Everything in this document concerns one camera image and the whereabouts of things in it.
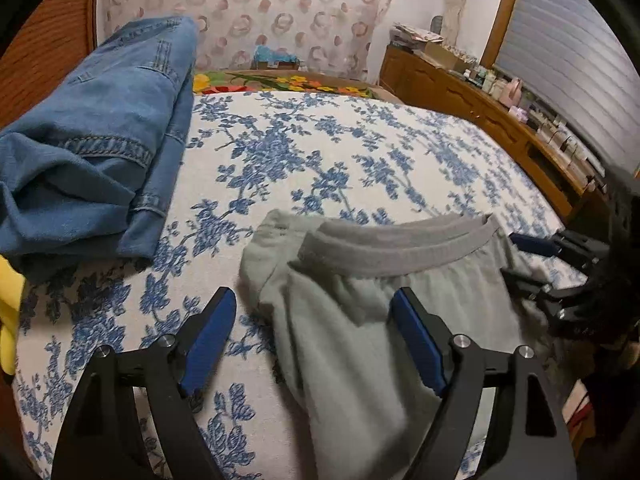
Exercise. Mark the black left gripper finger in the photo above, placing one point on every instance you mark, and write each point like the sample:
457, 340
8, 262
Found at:
544, 293

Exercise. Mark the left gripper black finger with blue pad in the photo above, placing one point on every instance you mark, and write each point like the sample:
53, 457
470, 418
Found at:
101, 437
580, 252
526, 438

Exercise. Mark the grey-green sweat pants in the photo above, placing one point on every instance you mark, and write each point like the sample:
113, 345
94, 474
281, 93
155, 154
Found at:
325, 286

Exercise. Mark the long wooden sideboard cabinet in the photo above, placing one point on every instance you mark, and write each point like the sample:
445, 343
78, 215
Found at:
417, 82

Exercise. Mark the pink bottle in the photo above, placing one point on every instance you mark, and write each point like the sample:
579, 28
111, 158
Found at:
511, 93

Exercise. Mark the yellow cloth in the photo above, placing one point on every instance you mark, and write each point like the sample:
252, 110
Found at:
11, 291

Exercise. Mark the grey roller window shutter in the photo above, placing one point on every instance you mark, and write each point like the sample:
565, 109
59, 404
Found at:
567, 55

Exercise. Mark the cardboard box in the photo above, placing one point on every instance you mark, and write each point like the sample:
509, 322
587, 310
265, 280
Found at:
441, 57

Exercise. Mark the folded blue denim jeans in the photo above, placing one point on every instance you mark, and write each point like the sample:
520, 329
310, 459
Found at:
89, 172

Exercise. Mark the stack of papers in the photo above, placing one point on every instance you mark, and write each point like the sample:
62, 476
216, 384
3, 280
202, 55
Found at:
412, 38

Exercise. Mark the colourful flower patterned blanket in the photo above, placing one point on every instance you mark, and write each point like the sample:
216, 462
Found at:
239, 81

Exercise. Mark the blue floral white bedspread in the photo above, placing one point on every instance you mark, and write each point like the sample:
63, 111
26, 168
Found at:
365, 161

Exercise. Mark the blue item on bed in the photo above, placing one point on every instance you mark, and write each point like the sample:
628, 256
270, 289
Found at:
265, 58

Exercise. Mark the wooden slatted door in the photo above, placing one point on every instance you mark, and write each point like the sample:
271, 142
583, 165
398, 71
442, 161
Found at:
55, 38

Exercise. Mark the pink ring patterned curtain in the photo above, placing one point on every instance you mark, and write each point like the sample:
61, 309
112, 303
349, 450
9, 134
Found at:
326, 36

